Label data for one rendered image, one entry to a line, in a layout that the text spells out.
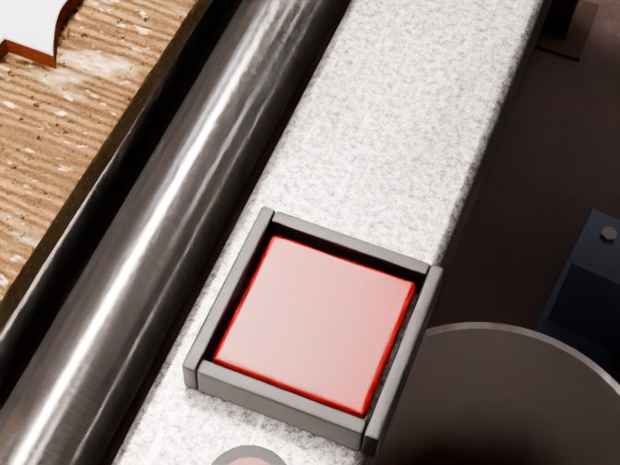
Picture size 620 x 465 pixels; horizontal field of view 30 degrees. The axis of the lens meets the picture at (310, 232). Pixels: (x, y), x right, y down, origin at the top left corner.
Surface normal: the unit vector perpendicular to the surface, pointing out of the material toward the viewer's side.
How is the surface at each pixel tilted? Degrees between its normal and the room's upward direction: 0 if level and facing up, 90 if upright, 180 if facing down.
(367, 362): 0
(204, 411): 0
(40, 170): 0
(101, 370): 32
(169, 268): 41
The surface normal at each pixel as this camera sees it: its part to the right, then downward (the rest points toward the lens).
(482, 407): -0.20, 0.79
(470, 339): 0.02, 0.81
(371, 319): 0.04, -0.54
